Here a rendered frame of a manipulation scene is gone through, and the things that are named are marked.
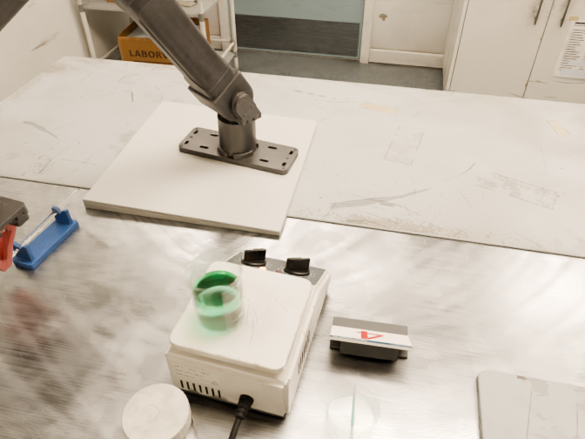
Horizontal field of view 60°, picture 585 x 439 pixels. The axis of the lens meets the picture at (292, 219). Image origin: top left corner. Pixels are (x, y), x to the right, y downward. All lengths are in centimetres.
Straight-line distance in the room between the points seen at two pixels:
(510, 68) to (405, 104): 194
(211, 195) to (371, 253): 26
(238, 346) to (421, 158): 54
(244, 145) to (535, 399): 55
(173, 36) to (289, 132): 32
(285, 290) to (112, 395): 22
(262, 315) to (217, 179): 35
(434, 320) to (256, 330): 24
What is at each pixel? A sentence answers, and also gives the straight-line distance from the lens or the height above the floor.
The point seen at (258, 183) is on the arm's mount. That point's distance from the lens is 82.
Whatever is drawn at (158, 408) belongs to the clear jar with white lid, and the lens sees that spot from 49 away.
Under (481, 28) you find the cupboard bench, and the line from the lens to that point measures 291.
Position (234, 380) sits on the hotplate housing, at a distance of 52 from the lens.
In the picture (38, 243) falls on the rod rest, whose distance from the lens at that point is 80.
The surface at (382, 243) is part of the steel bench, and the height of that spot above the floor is 90.
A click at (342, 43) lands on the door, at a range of 356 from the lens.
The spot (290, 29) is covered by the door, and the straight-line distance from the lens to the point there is 359.
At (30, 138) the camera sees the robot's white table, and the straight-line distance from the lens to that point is 108.
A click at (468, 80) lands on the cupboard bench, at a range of 301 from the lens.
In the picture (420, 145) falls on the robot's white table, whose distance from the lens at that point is 96.
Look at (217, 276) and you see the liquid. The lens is 51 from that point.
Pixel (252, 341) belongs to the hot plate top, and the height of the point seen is 99.
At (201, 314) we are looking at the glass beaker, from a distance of 50.
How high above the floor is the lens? 140
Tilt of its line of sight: 40 degrees down
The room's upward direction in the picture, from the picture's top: straight up
